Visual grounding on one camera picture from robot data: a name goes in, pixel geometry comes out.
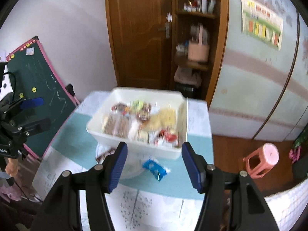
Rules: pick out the pale striped wardrobe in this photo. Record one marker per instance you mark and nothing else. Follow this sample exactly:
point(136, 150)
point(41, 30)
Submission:
point(252, 89)

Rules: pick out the row of bottles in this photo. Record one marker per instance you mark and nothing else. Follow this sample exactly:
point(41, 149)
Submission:
point(201, 4)

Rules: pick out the brown wooden door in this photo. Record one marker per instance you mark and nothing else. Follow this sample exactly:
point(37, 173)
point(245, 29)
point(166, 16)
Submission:
point(137, 33)

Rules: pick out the white plastic bin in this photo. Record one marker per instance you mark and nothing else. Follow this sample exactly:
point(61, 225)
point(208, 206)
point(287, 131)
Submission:
point(144, 146)

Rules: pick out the wooden shelf unit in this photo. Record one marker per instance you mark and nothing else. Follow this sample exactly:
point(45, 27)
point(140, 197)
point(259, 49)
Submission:
point(220, 41)

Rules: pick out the pink basket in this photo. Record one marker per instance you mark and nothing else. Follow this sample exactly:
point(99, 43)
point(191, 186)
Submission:
point(198, 51)

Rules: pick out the small brown snack packet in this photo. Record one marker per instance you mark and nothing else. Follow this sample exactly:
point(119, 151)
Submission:
point(103, 156)

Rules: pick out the plaid blanket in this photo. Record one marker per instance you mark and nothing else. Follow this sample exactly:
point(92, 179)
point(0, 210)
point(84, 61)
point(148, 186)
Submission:
point(286, 207)

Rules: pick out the black box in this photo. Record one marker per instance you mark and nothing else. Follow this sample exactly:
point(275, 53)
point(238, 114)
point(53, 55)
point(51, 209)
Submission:
point(300, 169)

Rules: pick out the pink toy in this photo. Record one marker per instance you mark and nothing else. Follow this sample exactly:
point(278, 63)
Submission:
point(294, 154)

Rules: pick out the wall poster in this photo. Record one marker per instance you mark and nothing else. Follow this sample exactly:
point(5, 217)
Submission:
point(262, 20)

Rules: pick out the green chalkboard with pink frame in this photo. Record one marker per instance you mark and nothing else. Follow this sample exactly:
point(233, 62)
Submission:
point(41, 77)

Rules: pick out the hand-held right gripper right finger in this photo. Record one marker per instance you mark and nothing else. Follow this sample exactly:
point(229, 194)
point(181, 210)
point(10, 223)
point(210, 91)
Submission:
point(192, 167)

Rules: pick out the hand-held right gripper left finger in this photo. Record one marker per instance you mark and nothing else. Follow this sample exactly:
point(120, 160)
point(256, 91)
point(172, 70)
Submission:
point(118, 166)

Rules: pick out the colourful snack packet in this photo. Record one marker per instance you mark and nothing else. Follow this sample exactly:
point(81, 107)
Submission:
point(138, 105)

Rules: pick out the folded pink cloth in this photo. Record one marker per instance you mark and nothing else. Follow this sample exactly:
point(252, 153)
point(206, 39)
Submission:
point(187, 77)

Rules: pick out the green bag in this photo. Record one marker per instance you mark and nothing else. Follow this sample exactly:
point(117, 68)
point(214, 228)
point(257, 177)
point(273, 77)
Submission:
point(302, 138)

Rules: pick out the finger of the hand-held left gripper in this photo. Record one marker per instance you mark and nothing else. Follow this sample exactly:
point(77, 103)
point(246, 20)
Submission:
point(31, 103)
point(36, 125)

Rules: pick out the red snack packet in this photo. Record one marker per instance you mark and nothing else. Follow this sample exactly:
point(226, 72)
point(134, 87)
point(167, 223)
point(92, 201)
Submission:
point(167, 134)

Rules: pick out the blue snack packet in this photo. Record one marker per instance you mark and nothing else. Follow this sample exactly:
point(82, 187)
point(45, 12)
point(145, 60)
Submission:
point(155, 168)

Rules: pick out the pink orange toy figure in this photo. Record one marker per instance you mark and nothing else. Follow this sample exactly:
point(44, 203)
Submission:
point(10, 168)

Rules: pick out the pink plastic stool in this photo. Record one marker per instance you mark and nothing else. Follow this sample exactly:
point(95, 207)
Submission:
point(267, 156)

